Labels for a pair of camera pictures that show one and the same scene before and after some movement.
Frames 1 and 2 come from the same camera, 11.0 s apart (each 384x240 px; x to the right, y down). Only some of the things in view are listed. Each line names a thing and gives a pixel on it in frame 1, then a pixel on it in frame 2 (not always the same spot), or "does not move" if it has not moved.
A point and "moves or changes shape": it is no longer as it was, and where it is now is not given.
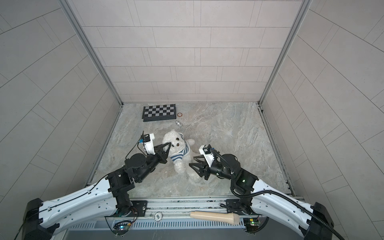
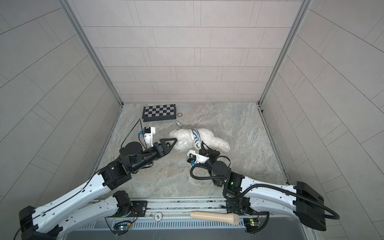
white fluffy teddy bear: (179, 152) moves or changes shape
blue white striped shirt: (186, 151) -> (197, 139)
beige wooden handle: (230, 218) does not move
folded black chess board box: (159, 112) does not move
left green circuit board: (120, 228) does not move
